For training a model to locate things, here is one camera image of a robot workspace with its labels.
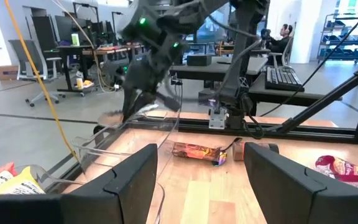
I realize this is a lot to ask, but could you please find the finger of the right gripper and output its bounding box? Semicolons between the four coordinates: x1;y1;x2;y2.
121;89;143;123
156;92;182;113

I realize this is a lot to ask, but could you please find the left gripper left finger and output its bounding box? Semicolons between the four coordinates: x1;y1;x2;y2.
0;143;158;224

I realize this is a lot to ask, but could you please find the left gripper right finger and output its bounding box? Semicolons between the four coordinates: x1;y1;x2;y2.
243;142;358;224

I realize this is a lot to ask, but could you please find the grey top desk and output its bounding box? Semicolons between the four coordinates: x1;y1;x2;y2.
168;55;269;82

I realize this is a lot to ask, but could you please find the small black box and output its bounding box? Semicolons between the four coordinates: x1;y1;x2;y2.
186;54;213;67

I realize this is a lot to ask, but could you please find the red yellow ramen packet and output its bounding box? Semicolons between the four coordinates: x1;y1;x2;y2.
314;154;358;194

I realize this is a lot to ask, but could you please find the orange candy bar wrapper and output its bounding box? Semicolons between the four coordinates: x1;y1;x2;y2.
170;141;223;162

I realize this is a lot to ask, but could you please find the pale green container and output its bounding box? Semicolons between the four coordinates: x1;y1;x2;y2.
70;32;81;47

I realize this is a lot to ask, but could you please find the orange spice bottle black cap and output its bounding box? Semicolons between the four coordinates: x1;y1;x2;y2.
231;139;280;162

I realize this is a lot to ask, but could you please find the black computer monitor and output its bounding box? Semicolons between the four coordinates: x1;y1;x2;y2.
54;15;90;45

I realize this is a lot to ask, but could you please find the black keyboard desk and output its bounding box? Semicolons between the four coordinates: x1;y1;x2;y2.
247;73;344;108

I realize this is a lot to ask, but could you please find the black keyboard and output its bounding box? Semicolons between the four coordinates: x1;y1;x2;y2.
265;65;306;93

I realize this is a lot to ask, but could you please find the grey office chair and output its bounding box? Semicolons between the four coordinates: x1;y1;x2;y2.
7;39;67;108

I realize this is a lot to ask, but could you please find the person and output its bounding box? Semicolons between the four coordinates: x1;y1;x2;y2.
261;24;294;54

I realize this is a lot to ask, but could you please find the cardboard box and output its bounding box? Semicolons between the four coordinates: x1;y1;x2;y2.
0;65;20;82

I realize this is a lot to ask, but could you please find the metal shelf with bins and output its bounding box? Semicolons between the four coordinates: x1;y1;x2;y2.
317;12;358;62

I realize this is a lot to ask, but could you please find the black aluminium table frame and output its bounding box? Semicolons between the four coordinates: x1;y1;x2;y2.
47;62;358;194

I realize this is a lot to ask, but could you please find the yellow cable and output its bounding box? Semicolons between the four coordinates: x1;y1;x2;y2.
4;0;81;164

